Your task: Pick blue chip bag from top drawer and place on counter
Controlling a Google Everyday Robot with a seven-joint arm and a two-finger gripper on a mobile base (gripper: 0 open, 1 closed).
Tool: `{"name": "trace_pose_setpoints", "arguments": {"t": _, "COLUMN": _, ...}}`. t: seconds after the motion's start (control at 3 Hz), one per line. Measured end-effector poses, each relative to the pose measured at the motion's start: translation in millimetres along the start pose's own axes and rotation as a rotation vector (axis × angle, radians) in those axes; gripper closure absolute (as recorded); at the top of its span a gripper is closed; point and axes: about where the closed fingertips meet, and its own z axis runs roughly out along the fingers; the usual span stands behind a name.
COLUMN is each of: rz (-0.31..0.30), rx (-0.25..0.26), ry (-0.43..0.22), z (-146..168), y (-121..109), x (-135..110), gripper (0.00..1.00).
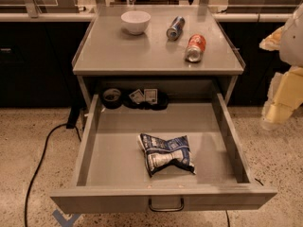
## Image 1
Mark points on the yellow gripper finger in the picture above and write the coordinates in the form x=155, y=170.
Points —
x=285, y=95
x=272, y=42

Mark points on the blue chip bag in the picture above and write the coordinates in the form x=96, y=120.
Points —
x=160, y=153

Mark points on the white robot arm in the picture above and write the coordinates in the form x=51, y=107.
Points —
x=291, y=42

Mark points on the grey open drawer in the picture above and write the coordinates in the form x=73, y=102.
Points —
x=110, y=175

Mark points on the grey cabinet counter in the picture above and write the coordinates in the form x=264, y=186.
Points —
x=106, y=50

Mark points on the orange soda can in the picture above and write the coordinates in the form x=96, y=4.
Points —
x=195, y=48

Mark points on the blue soda can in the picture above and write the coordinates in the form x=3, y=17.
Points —
x=176, y=28

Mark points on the black bundle with labels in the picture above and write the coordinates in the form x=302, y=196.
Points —
x=147, y=99

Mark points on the white bowl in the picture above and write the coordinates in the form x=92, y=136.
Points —
x=135, y=21

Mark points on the black tape roll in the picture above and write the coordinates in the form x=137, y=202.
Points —
x=111, y=98

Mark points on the dark background cabinets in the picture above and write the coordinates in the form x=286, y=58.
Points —
x=36, y=64

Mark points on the blue floor tape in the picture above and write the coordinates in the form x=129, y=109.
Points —
x=65, y=222

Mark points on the black drawer handle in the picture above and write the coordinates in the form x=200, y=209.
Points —
x=170, y=206

